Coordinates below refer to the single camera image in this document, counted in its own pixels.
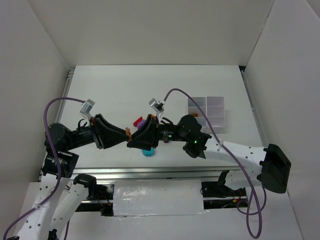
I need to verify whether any white divided container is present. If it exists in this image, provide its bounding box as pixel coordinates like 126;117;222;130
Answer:
187;96;226;134

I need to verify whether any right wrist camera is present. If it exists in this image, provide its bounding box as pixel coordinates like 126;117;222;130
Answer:
148;98;165;122

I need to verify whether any aluminium front rail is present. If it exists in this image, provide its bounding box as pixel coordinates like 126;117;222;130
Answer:
37;166;253;181

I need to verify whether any brown lego plate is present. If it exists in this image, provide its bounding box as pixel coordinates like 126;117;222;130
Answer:
125;127;132;143

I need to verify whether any right aluminium rail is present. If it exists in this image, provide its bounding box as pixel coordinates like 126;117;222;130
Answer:
238;65;268;147

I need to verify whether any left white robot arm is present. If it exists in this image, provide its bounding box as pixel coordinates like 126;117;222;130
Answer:
11;114;131;240

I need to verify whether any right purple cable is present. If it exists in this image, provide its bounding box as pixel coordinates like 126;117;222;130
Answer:
162;88;268;238

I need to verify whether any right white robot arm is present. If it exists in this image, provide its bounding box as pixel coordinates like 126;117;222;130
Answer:
127;114;292;194

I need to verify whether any aluminium rail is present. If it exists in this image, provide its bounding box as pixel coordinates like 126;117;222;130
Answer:
37;166;253;181
238;65;268;147
54;68;75;123

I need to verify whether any left aluminium rail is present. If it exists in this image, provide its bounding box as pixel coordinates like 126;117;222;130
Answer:
54;68;75;123

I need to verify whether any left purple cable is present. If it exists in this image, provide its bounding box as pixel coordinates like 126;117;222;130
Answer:
4;97;87;238

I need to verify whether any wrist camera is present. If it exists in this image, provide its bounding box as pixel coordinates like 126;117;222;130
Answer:
79;99;95;123
148;98;165;122

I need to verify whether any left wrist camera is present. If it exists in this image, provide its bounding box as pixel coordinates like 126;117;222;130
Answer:
79;99;95;123

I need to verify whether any purple curved lego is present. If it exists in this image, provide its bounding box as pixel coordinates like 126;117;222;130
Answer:
137;119;146;129

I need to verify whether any teal rounded lego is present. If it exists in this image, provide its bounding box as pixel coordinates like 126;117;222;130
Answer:
141;148;156;157

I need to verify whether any purple cable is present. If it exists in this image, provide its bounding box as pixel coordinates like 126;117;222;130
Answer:
162;88;268;238
4;97;87;238

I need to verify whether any white foil sheet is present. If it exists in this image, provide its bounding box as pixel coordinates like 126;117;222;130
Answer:
113;179;205;217

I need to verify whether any red curved lego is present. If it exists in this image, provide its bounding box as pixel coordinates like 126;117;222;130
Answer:
133;116;143;128

